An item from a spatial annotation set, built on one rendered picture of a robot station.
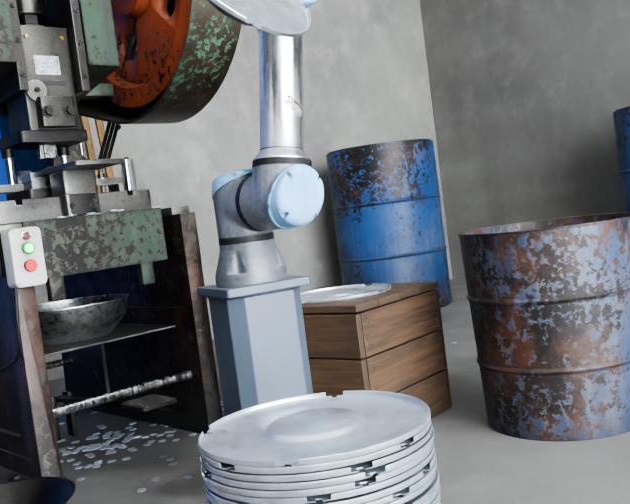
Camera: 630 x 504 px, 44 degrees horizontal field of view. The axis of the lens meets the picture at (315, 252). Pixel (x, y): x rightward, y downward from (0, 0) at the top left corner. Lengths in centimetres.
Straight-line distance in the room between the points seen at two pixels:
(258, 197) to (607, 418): 93
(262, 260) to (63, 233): 65
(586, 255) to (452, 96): 360
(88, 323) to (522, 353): 112
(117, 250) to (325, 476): 135
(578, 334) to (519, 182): 328
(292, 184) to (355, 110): 338
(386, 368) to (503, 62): 342
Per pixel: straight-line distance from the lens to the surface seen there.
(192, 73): 230
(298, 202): 146
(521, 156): 501
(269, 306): 156
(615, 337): 185
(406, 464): 90
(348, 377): 187
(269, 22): 114
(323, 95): 464
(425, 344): 207
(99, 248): 209
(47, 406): 197
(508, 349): 184
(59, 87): 228
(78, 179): 215
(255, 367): 156
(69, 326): 216
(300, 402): 112
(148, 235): 216
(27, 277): 188
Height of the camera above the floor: 58
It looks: 3 degrees down
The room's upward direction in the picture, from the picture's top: 7 degrees counter-clockwise
